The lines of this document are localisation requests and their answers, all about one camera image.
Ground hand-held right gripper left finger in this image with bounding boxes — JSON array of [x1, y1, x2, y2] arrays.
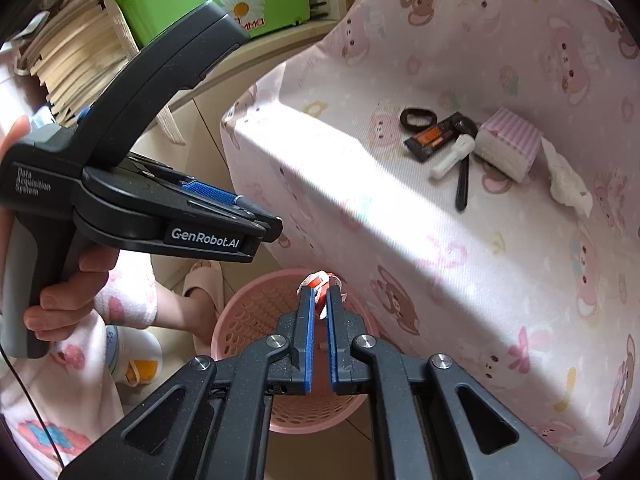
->
[[60, 287, 317, 480]]

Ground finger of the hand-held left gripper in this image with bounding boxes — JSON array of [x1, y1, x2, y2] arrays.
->
[[127, 155, 252, 208], [167, 199, 284, 244]]

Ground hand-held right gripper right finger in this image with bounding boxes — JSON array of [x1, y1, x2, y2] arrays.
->
[[326, 287, 581, 480]]

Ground red white wrapper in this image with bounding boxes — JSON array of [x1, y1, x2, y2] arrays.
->
[[298, 271, 342, 321]]

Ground pink plastic basket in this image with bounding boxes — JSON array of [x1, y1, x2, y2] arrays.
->
[[211, 268, 381, 435]]

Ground black hair tie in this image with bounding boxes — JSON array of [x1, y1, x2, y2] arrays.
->
[[400, 107, 438, 135]]

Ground black plastic spoon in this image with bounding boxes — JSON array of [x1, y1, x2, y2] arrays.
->
[[452, 116, 477, 212]]

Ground orange black packet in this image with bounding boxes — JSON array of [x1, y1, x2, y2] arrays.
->
[[404, 112, 476, 164]]

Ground white plastic tube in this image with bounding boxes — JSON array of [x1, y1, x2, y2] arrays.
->
[[430, 135, 475, 180]]

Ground pink striped tissue pack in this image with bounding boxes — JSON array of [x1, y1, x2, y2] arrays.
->
[[472, 107, 544, 182]]

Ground white tissue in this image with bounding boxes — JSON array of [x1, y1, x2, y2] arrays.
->
[[540, 137, 594, 218]]

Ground person's left hand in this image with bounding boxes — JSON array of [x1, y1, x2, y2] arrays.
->
[[0, 115, 121, 343]]

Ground pink slipper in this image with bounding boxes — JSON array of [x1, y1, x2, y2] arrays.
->
[[181, 260, 226, 323]]

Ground pink bear printed cloth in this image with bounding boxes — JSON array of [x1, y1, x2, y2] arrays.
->
[[220, 0, 640, 461]]

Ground person's pajama-clad leg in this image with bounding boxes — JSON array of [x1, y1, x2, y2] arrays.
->
[[92, 255, 221, 356], [0, 310, 163, 480]]

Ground cream cabinet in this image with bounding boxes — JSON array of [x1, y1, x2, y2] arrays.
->
[[165, 10, 351, 116]]

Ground beige fabric strap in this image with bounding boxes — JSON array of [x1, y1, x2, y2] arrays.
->
[[12, 0, 183, 146]]

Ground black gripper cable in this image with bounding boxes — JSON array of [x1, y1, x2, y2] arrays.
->
[[0, 345, 66, 467]]

